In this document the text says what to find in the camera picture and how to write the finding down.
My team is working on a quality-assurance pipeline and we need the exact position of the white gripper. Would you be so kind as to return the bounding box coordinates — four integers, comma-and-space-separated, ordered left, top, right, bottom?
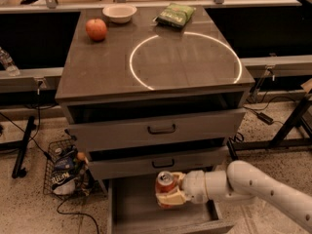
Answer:
156, 171, 209, 207

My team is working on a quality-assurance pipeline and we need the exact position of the red coke can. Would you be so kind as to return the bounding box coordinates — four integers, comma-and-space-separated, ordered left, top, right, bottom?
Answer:
155, 171, 176, 196

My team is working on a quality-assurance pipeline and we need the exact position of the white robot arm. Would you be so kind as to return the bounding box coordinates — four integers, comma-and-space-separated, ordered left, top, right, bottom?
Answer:
155, 160, 312, 233

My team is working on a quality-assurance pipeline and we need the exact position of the grey bottom drawer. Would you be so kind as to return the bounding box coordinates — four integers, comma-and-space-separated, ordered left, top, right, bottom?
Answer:
107, 175, 234, 234

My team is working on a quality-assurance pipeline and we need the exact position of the grey drawer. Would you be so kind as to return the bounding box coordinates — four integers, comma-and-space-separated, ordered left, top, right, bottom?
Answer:
69, 108, 246, 151
88, 146, 228, 180
107, 175, 234, 234

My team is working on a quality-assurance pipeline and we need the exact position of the grey middle drawer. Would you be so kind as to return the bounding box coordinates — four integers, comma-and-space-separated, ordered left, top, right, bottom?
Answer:
88, 146, 228, 180

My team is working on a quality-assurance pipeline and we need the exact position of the grey top drawer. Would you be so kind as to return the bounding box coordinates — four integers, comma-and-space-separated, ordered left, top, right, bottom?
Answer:
69, 108, 246, 151

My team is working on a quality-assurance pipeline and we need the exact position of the grey drawer cabinet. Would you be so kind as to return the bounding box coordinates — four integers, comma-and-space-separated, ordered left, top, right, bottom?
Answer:
54, 5, 256, 197

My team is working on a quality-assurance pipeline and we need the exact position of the black power adapter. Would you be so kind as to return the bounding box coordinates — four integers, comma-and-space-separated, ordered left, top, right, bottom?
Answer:
256, 112, 274, 125

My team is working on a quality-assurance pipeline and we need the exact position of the blue white snack bag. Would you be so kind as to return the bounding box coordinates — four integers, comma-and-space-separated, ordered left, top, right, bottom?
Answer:
51, 157, 75, 196

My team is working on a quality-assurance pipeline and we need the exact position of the black table leg right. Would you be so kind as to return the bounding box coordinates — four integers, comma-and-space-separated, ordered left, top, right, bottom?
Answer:
227, 94, 312, 160

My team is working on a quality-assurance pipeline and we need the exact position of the black table leg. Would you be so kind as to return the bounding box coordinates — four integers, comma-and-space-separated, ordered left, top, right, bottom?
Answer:
0, 116, 35, 178
227, 94, 312, 160

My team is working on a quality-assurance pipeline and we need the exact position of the black table leg left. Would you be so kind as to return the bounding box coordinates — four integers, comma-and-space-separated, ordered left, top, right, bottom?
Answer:
0, 116, 35, 178

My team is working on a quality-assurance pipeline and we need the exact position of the green chip bag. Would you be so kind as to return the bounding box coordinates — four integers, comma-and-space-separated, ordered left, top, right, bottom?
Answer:
155, 3, 196, 28

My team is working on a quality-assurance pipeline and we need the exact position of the red apple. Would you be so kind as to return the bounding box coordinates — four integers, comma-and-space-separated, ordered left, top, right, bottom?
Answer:
86, 19, 107, 41

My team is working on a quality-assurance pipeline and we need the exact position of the white paper bowl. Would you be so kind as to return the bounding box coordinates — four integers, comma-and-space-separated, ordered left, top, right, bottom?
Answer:
102, 4, 137, 24

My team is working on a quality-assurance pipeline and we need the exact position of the clear plastic water bottle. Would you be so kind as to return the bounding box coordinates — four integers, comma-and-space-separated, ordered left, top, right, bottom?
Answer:
0, 47, 20, 76

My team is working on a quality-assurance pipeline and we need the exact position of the black wire basket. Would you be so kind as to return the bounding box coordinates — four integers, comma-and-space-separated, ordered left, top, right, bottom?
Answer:
43, 139, 95, 199

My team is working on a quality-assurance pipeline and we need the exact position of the black floor cable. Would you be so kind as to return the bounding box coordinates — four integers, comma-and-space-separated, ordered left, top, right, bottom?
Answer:
56, 193, 100, 234

